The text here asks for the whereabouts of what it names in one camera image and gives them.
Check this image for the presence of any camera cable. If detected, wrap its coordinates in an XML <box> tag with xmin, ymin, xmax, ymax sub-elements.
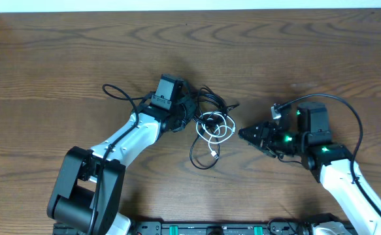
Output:
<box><xmin>276</xmin><ymin>93</ymin><xmax>381</xmax><ymax>232</ymax></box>
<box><xmin>85</xmin><ymin>84</ymin><xmax>152</xmax><ymax>235</ymax></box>

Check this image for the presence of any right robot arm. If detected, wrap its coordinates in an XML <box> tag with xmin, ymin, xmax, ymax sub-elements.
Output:
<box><xmin>239</xmin><ymin>102</ymin><xmax>381</xmax><ymax>234</ymax></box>

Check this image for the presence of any black USB cable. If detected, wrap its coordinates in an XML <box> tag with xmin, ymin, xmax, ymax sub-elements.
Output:
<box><xmin>183</xmin><ymin>85</ymin><xmax>240</xmax><ymax>170</ymax></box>

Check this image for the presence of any right camera cable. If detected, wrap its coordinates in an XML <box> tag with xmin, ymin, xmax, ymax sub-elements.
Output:
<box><xmin>276</xmin><ymin>93</ymin><xmax>381</xmax><ymax>232</ymax></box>

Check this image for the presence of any white USB cable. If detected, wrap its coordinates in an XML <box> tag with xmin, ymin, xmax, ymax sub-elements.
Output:
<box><xmin>195</xmin><ymin>111</ymin><xmax>237</xmax><ymax>160</ymax></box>

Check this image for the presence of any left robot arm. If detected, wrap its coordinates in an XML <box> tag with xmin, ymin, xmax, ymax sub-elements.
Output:
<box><xmin>46</xmin><ymin>74</ymin><xmax>196</xmax><ymax>234</ymax></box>

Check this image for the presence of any left camera cable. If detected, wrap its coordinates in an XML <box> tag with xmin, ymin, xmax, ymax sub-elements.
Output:
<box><xmin>85</xmin><ymin>84</ymin><xmax>152</xmax><ymax>235</ymax></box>

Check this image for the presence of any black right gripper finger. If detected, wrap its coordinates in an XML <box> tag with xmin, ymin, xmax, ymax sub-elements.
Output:
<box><xmin>239</xmin><ymin>122</ymin><xmax>263</xmax><ymax>136</ymax></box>
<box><xmin>238</xmin><ymin>130</ymin><xmax>262</xmax><ymax>150</ymax></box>

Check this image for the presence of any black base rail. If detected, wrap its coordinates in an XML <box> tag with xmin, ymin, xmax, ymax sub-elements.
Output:
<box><xmin>52</xmin><ymin>213</ymin><xmax>354</xmax><ymax>235</ymax></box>

